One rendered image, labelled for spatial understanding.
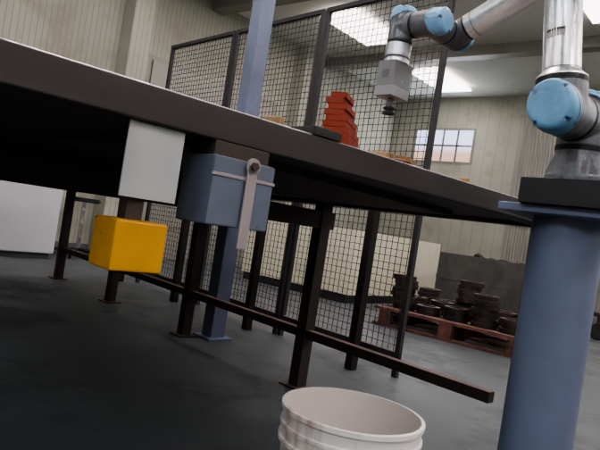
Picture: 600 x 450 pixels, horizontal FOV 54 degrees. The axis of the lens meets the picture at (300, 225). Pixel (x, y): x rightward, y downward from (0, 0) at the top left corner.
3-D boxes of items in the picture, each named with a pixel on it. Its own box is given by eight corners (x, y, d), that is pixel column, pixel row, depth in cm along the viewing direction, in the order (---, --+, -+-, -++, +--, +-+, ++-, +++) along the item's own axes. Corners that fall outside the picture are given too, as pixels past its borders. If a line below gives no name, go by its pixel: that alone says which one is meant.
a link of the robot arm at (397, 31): (410, 1, 168) (386, 5, 175) (404, 38, 168) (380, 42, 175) (425, 11, 174) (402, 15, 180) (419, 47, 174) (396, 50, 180)
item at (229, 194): (268, 252, 107) (283, 154, 107) (204, 245, 98) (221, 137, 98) (232, 244, 116) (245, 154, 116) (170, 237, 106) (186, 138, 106)
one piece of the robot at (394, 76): (391, 58, 182) (383, 111, 182) (373, 49, 176) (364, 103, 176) (417, 55, 175) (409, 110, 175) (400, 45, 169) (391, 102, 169)
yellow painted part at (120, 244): (161, 274, 94) (183, 129, 94) (108, 270, 88) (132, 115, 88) (137, 266, 100) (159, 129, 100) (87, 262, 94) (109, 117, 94)
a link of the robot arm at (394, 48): (381, 42, 174) (397, 51, 180) (379, 57, 174) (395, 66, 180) (402, 39, 169) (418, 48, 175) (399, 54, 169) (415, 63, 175)
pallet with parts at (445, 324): (524, 362, 431) (535, 296, 431) (368, 321, 516) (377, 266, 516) (560, 354, 504) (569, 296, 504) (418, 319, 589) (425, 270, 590)
